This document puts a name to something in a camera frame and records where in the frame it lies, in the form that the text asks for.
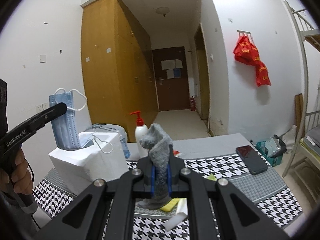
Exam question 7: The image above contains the blue surgical face mask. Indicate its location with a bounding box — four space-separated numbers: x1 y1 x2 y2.
49 88 87 151

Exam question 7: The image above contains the green tissue packet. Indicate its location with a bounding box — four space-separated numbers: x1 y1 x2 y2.
207 173 217 181

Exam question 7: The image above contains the white face mask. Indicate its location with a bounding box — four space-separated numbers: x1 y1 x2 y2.
163 198 188 231

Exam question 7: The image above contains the grey fuzzy sock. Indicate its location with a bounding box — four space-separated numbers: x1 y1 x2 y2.
137 124 173 210

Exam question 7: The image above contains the person's left hand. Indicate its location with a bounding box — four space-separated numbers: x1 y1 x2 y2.
1 148 33 195

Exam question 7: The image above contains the black smartphone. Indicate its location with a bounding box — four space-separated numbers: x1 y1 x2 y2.
236 145 268 175

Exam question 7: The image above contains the white foam box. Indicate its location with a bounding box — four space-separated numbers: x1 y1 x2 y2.
49 132 129 195

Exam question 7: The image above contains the yellow sponge cloth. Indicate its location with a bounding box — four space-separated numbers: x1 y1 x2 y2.
160 198 180 212

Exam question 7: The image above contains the grey-blue crumpled cloth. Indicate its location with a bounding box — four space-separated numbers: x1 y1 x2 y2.
85 124 127 142

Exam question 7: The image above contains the blue spray bottle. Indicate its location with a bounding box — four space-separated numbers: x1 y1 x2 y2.
118 132 131 159

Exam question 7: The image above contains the bin with black lid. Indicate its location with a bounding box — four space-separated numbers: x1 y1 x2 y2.
255 134 287 167

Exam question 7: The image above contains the red snack packet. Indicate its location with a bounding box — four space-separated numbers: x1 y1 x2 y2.
173 150 180 157

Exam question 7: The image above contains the white red-pump lotion bottle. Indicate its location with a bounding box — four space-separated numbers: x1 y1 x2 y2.
130 111 148 158

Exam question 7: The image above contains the wooden wardrobe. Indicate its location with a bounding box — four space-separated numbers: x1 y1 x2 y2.
81 0 158 142

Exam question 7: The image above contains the red fire extinguisher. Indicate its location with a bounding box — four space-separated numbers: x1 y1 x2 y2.
190 96 196 111

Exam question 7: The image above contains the dark brown entrance door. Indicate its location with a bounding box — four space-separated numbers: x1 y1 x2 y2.
152 47 190 112

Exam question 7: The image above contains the red hanging banner cloth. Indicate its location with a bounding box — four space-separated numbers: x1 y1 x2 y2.
233 35 271 87

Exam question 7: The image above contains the ceiling lamp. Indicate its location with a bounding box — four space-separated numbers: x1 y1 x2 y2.
156 7 170 17

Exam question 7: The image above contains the light wooden side door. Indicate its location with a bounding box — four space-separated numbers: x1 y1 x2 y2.
194 24 210 122

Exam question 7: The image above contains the white wall socket pair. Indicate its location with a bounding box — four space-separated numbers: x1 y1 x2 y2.
36 102 49 113

